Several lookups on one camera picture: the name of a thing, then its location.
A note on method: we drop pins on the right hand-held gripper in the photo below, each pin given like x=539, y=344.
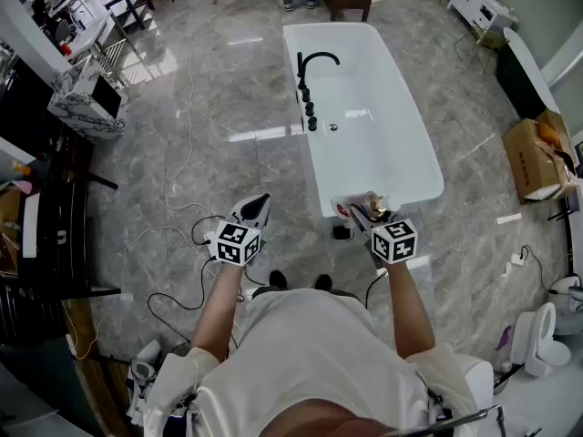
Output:
x=394, y=241

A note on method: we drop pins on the black curved faucet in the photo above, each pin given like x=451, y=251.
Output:
x=314, y=57

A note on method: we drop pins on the person's left forearm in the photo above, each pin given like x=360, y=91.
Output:
x=218, y=307

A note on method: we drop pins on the white round appliance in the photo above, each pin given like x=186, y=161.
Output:
x=565, y=307

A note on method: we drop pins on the white power adapter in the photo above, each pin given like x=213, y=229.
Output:
x=514, y=260

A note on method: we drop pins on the white bathtub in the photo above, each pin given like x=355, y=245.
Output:
x=373, y=153

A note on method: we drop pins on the person's left black shoe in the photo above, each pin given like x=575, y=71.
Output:
x=278, y=279

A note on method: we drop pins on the black faucet knob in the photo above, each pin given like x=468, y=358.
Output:
x=309, y=107
x=312, y=123
x=304, y=94

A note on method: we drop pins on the brown cardboard box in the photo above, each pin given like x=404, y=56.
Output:
x=530, y=162

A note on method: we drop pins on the black metal rack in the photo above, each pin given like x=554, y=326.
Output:
x=54, y=226

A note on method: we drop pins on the person's right black shoe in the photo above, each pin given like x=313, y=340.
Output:
x=323, y=281

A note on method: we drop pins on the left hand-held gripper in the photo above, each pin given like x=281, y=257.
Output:
x=237, y=244

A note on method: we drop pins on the white toilet model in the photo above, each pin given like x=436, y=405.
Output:
x=539, y=339

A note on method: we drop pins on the person's white shirt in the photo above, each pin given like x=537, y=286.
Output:
x=314, y=348

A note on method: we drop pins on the person's dark trousers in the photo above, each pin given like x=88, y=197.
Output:
x=268, y=292

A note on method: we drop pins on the black oval tub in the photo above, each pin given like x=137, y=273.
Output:
x=519, y=80

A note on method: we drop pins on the purple small item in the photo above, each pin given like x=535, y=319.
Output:
x=504, y=337

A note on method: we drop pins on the small black box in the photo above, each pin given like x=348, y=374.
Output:
x=341, y=232

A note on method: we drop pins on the person's black shoe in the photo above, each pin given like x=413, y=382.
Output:
x=323, y=281
x=278, y=279

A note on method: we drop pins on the small beige bottle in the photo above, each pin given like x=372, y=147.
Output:
x=364, y=200

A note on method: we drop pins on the person's right forearm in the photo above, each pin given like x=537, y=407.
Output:
x=407, y=312

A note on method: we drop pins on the marble pattern cabinet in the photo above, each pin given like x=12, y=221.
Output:
x=73, y=103

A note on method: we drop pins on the white drawer cabinet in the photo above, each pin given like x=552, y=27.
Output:
x=478, y=5

